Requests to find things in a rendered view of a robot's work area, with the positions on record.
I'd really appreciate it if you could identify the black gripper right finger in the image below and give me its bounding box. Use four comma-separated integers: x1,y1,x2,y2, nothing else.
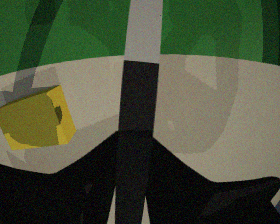
145,136,280,224

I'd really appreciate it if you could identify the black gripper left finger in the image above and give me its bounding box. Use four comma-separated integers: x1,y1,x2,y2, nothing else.
0,131,119,224

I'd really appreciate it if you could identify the olive yellow rectangular block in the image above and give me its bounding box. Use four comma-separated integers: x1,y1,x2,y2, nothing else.
0,85,76,151

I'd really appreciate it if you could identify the green rectangular mat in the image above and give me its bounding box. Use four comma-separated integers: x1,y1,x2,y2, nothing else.
0,0,280,76

